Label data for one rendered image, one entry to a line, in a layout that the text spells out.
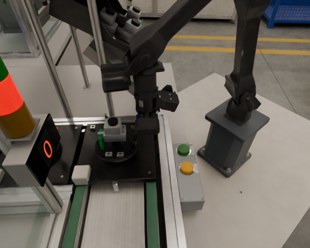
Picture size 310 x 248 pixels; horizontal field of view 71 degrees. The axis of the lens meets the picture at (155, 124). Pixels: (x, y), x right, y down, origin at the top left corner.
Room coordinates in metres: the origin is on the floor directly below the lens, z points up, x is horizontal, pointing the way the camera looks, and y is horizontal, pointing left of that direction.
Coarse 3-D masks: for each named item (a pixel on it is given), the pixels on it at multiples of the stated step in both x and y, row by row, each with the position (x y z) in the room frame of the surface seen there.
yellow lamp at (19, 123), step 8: (24, 104) 0.27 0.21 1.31; (16, 112) 0.25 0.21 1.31; (24, 112) 0.26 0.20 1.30; (0, 120) 0.24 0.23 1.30; (8, 120) 0.24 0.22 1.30; (16, 120) 0.24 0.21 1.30; (24, 120) 0.25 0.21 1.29; (32, 120) 0.27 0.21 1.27; (0, 128) 0.24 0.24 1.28; (8, 128) 0.24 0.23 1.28; (16, 128) 0.24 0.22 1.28; (24, 128) 0.25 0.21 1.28; (32, 128) 0.26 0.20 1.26; (8, 136) 0.24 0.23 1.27; (16, 136) 0.24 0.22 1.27
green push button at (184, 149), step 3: (183, 144) 0.47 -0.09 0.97; (180, 147) 0.46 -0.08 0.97; (183, 147) 0.46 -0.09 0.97; (186, 147) 0.46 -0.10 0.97; (180, 150) 0.44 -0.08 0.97; (183, 150) 0.44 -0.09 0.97; (186, 150) 0.44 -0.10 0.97; (189, 150) 0.45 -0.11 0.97; (180, 153) 0.44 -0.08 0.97; (183, 153) 0.43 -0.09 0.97; (186, 153) 0.43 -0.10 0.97
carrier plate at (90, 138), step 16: (96, 128) 0.55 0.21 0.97; (128, 128) 0.55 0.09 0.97; (144, 144) 0.47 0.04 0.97; (80, 160) 0.41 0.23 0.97; (96, 160) 0.41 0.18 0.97; (144, 160) 0.41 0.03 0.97; (96, 176) 0.35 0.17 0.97; (112, 176) 0.35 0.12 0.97; (128, 176) 0.35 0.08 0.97; (144, 176) 0.35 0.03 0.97
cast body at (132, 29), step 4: (128, 20) 0.74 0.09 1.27; (132, 20) 0.73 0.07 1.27; (136, 20) 0.74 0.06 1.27; (128, 24) 0.72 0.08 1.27; (132, 24) 0.73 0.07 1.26; (136, 24) 0.72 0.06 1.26; (140, 24) 0.75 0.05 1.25; (120, 28) 0.75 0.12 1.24; (124, 28) 0.73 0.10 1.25; (128, 28) 0.72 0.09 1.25; (132, 28) 0.72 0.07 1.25; (136, 28) 0.72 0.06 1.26; (140, 28) 0.74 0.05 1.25; (116, 32) 0.75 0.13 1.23; (120, 32) 0.73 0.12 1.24; (124, 32) 0.73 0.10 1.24; (128, 32) 0.72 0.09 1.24; (132, 32) 0.72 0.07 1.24; (136, 32) 0.71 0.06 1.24; (120, 36) 0.73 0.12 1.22; (124, 36) 0.72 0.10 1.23; (128, 36) 0.72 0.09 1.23; (128, 40) 0.72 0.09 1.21
